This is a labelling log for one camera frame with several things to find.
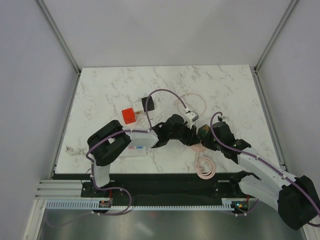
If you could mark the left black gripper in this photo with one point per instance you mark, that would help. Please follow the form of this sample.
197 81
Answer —
192 138

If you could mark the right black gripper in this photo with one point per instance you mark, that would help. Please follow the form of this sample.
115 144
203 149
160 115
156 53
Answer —
206 142

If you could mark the green cube plug adapter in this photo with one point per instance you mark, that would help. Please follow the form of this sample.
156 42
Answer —
203 131

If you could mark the pink round disc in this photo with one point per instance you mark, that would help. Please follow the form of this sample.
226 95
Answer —
198 147

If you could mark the black cube plug adapter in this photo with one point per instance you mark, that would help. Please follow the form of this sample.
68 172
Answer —
148 104

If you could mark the white cube plug tiger print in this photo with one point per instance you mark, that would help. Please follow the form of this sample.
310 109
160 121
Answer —
138 109

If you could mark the white power strip coloured sockets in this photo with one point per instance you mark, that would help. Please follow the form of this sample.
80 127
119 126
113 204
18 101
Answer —
134 152

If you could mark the red cube plug adapter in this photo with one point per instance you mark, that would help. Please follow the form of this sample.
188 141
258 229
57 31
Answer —
129 116

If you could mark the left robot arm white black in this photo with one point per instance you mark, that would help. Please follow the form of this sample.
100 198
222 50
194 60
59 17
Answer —
107 144

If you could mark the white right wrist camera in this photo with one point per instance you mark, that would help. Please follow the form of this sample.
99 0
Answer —
222 118

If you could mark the grey slotted cable duct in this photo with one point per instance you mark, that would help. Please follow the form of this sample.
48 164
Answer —
222 204

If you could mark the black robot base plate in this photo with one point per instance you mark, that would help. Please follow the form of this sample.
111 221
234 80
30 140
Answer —
168 187

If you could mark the aluminium rail bar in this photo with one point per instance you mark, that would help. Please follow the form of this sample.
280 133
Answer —
59 190

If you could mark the right aluminium frame post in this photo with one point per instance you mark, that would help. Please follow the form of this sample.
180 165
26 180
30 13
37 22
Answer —
276 34

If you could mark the aluminium frame post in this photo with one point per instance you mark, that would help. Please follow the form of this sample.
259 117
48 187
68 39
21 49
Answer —
58 35
276 34

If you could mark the left aluminium frame post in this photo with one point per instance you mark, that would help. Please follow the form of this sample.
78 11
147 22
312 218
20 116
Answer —
58 35

